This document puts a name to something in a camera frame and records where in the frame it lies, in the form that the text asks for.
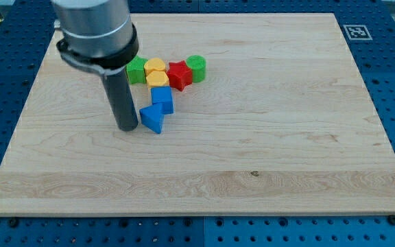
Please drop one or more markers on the yellow hexagon block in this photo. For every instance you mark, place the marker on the yellow hexagon block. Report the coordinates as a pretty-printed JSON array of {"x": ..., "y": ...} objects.
[{"x": 157, "y": 79}]

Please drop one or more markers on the green cylinder block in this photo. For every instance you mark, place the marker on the green cylinder block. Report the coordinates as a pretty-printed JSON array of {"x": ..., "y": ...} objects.
[{"x": 198, "y": 66}]

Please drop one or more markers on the blue triangle block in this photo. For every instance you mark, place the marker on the blue triangle block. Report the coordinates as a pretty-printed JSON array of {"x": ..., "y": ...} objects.
[{"x": 152, "y": 117}]

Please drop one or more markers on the wooden board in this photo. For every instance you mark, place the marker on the wooden board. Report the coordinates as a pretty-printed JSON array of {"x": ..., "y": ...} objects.
[{"x": 282, "y": 125}]

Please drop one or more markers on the green star block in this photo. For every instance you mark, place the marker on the green star block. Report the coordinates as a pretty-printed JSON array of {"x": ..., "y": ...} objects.
[{"x": 135, "y": 70}]

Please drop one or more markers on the yellow heart block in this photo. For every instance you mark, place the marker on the yellow heart block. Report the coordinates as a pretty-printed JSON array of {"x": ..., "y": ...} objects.
[{"x": 154, "y": 64}]

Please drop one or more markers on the white fiducial marker tag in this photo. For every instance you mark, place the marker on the white fiducial marker tag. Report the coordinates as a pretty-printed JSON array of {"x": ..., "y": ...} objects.
[{"x": 357, "y": 32}]

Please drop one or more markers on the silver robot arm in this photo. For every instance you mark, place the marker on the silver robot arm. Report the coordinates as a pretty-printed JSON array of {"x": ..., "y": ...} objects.
[{"x": 100, "y": 38}]

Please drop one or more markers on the red star block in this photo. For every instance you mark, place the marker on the red star block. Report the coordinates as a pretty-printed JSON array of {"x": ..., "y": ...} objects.
[{"x": 180, "y": 75}]

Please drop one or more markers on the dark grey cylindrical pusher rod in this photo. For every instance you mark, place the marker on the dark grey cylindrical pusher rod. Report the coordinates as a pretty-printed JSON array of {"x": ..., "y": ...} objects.
[{"x": 119, "y": 95}]

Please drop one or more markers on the blue cube block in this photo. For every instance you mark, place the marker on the blue cube block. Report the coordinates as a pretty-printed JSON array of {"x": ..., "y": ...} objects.
[{"x": 163, "y": 95}]

